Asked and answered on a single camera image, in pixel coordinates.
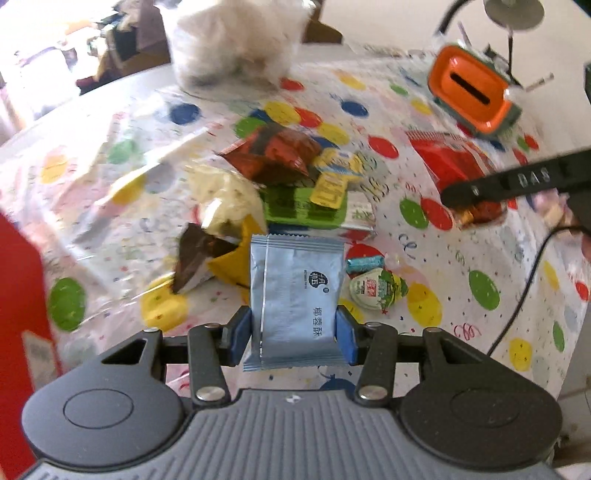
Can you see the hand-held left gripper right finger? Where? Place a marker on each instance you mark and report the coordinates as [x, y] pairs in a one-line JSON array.
[[346, 336]]

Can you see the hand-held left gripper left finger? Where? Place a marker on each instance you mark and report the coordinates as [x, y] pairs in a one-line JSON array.
[[240, 336]]

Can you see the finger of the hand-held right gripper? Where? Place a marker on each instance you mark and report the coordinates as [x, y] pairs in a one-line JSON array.
[[508, 181]]

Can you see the light blue snack packet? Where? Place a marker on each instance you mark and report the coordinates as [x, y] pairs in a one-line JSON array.
[[295, 295]]

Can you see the red cardboard box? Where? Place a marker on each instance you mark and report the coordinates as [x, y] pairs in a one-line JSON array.
[[23, 295]]

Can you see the gold brown candy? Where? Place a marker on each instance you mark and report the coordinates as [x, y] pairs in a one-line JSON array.
[[480, 214]]

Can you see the green jelly cup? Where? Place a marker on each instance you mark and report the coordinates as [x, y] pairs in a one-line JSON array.
[[374, 288]]

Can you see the red snack bag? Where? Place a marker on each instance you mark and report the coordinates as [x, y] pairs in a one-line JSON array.
[[448, 157]]

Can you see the yellow snack packet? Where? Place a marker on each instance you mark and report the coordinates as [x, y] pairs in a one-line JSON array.
[[233, 265]]

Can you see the teal wrapped candy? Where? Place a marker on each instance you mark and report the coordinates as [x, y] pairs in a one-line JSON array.
[[362, 264]]

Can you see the dark brown triangular packet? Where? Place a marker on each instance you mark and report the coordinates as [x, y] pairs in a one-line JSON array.
[[194, 258]]

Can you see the orange green device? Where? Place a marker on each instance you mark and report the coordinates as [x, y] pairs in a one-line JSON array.
[[466, 87]]

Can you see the polka dot tablecloth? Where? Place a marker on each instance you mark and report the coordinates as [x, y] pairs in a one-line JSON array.
[[443, 286]]

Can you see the cream snack bag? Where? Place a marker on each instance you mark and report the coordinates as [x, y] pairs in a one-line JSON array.
[[226, 198]]

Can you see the green snack packet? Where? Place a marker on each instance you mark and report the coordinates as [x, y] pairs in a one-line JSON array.
[[291, 205]]

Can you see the small yellow packet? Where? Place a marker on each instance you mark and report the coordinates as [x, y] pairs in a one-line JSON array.
[[330, 189], [339, 161]]

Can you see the desk lamp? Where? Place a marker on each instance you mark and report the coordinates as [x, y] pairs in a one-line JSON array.
[[512, 11]]

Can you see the clear plastic bag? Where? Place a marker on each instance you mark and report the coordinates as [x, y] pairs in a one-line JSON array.
[[134, 194]]

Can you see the brown red snack packet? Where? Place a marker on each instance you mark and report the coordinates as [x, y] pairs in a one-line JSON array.
[[272, 150]]

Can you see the wooden chair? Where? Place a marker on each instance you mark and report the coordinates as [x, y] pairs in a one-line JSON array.
[[323, 32]]

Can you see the white plastic bag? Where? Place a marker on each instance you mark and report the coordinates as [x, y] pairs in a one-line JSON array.
[[231, 41]]

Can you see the dark sofa with cloth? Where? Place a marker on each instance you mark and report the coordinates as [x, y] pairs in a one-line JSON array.
[[124, 50]]

